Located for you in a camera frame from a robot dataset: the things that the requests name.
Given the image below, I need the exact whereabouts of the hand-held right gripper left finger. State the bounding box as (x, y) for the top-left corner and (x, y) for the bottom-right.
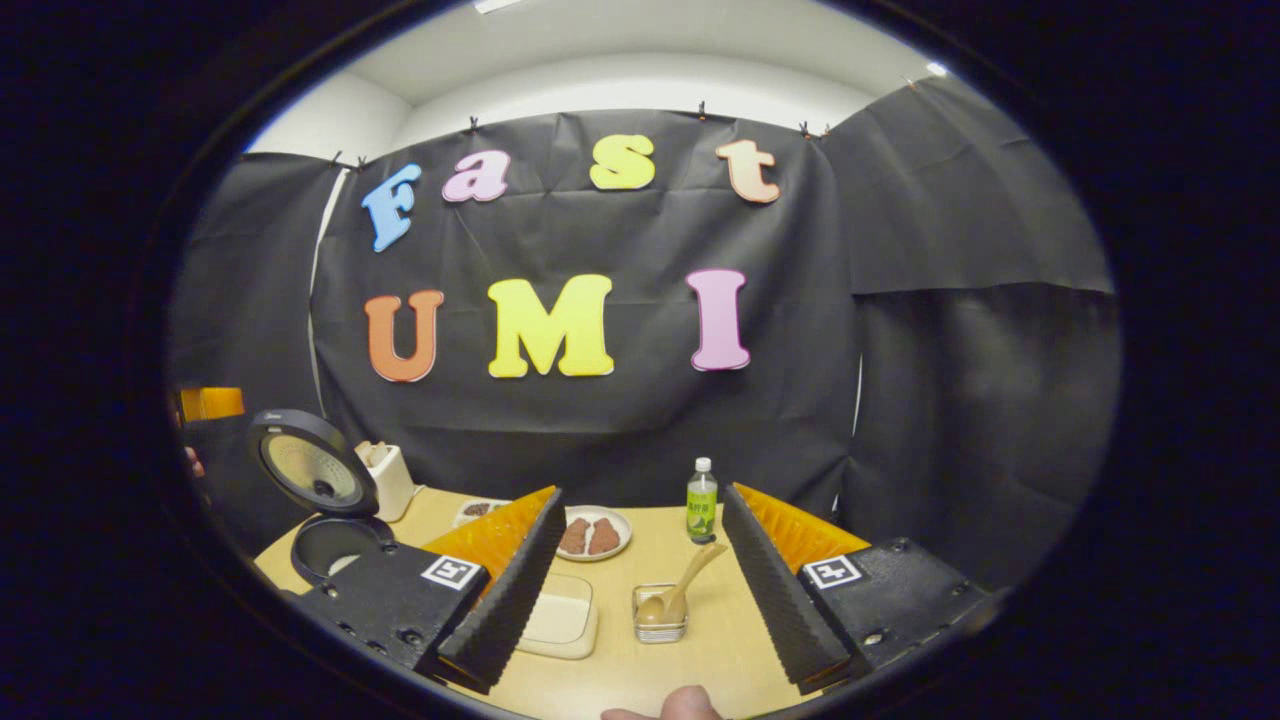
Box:
(290, 486), (567, 696)

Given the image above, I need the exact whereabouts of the cream tray of rice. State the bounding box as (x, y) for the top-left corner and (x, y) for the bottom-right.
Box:
(515, 572), (601, 661)

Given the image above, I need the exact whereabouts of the black backdrop cloth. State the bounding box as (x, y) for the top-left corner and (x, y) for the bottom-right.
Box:
(168, 75), (1121, 591)

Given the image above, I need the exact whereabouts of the green drink bottle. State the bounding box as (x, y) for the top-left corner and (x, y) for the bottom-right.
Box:
(686, 457), (719, 546)

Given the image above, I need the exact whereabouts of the white toaster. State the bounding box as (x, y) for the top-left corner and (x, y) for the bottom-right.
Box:
(355, 440), (416, 523)

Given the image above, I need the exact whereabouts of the wooden spoon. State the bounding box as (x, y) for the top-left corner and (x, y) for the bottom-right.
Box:
(637, 542), (729, 626)

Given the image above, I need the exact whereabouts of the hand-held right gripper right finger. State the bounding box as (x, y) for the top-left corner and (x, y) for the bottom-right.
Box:
(722, 483), (1001, 698)

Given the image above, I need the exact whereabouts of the dark grey rice cooker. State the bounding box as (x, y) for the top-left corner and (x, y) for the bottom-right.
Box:
(247, 408), (398, 593)

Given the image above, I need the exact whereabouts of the white round plate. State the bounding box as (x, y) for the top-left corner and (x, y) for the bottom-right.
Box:
(558, 505), (633, 563)

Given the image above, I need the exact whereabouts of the glass square chopstick holder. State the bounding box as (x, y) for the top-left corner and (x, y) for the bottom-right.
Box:
(632, 583), (689, 644)

